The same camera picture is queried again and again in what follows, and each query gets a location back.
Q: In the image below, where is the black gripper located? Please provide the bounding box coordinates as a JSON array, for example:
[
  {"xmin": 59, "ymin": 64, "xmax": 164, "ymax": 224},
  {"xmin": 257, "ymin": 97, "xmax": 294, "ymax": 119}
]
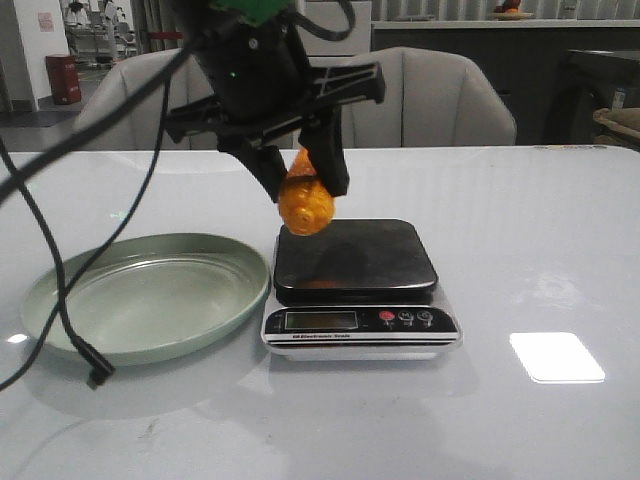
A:
[{"xmin": 166, "ymin": 1, "xmax": 386, "ymax": 203}]

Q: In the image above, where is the orange corn cob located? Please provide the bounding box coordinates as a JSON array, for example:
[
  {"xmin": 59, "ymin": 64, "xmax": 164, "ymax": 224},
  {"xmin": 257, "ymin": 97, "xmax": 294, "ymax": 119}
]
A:
[{"xmin": 278, "ymin": 147, "xmax": 335, "ymax": 236}]

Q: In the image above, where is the right grey upholstered chair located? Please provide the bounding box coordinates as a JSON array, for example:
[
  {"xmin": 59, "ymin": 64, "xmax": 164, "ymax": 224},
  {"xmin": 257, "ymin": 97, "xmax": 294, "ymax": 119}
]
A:
[{"xmin": 338, "ymin": 47, "xmax": 517, "ymax": 148}]

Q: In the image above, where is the grey upholstered chair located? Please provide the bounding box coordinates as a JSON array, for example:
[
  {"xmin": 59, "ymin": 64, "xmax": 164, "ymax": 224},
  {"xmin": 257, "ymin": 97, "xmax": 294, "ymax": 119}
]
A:
[
  {"xmin": 72, "ymin": 49, "xmax": 218, "ymax": 151},
  {"xmin": 338, "ymin": 47, "xmax": 517, "ymax": 148}
]

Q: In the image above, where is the black electronic kitchen scale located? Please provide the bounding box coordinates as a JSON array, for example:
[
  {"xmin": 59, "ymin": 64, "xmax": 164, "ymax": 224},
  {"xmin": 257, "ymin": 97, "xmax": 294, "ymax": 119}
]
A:
[{"xmin": 261, "ymin": 219, "xmax": 463, "ymax": 361}]

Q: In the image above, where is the left grey upholstered chair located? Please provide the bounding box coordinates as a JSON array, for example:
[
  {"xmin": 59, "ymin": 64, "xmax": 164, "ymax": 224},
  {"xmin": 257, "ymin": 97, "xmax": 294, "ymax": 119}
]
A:
[{"xmin": 72, "ymin": 49, "xmax": 218, "ymax": 151}]

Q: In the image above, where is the light green plate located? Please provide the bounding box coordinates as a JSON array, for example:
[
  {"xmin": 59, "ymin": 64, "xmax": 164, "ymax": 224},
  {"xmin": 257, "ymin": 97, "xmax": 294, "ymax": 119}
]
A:
[{"xmin": 19, "ymin": 233, "xmax": 270, "ymax": 368}]

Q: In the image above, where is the red bin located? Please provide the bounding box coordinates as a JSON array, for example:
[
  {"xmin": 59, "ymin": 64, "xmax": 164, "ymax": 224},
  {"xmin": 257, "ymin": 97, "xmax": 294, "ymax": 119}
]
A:
[{"xmin": 45, "ymin": 54, "xmax": 82, "ymax": 105}]

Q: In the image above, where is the dark grey counter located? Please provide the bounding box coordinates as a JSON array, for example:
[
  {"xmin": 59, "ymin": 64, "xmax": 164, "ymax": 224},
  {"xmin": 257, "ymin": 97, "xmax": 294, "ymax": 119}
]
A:
[{"xmin": 372, "ymin": 19, "xmax": 639, "ymax": 145}]

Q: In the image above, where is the fruit bowl on counter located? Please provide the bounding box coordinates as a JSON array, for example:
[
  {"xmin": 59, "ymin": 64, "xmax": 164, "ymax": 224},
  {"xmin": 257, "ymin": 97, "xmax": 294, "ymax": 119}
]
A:
[{"xmin": 490, "ymin": 0, "xmax": 534, "ymax": 21}]

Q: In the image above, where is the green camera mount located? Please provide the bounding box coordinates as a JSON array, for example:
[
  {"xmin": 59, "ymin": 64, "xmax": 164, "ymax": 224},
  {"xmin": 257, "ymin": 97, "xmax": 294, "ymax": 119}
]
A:
[{"xmin": 209, "ymin": 0, "xmax": 290, "ymax": 26}]

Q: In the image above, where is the black cable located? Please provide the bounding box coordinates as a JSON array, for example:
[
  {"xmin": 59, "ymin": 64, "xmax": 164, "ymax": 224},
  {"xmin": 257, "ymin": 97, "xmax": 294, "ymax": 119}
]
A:
[{"xmin": 0, "ymin": 0, "xmax": 357, "ymax": 392}]

